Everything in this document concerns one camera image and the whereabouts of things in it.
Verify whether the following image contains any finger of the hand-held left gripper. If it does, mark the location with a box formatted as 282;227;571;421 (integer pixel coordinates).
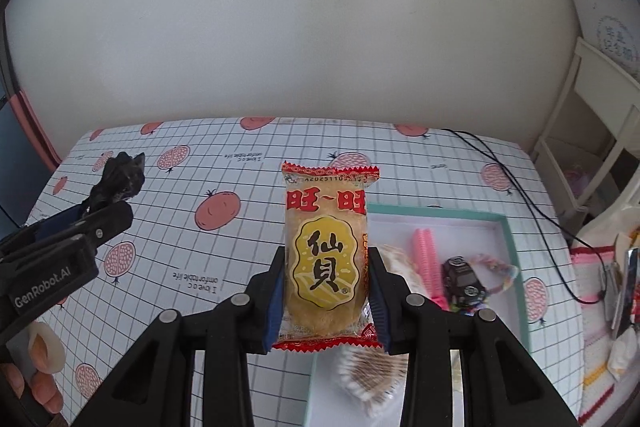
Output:
22;198;108;242
45;201;134;254

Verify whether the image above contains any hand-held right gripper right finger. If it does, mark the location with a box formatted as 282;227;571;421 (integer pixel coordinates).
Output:
366;246;581;427

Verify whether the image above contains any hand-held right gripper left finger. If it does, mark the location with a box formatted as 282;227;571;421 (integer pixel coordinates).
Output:
70;246;290;427

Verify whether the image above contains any black toy figure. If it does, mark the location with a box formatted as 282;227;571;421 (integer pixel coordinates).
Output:
90;152;147;210

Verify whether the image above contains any cream lace cloth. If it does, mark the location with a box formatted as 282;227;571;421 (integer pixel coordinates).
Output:
377;244;431;295

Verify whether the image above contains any red yellow snack packet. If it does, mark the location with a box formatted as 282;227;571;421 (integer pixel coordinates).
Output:
272;160;383;353

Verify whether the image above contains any pink hair roller clip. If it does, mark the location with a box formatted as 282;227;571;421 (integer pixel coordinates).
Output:
412;228;448;310

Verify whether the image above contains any bag of cotton swabs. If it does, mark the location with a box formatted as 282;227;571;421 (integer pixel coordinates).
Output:
335;344;411;418

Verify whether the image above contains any black toy car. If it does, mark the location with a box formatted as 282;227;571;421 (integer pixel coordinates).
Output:
441;255;488;308

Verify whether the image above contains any teal cardboard box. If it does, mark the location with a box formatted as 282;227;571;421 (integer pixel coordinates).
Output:
302;202;530;427

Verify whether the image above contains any pastel rainbow scrunchie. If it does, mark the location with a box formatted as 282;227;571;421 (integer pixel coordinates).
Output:
467;253;521;295

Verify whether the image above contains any person's left hand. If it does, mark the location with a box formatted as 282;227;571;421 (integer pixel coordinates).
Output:
0;322;67;417

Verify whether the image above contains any pomegranate print grid tablecloth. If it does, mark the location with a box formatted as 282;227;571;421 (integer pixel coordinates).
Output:
22;117;586;427

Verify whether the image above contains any white bag with pink stripes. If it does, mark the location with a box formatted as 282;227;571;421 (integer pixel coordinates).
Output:
570;192;640;427

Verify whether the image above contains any white wooden shelf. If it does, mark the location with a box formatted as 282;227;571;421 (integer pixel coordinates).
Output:
530;38;640;220

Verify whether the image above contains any pale printed card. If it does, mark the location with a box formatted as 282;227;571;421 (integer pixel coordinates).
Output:
565;0;640;82

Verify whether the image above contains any black cable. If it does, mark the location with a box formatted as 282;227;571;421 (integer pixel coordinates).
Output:
440;129;608;305

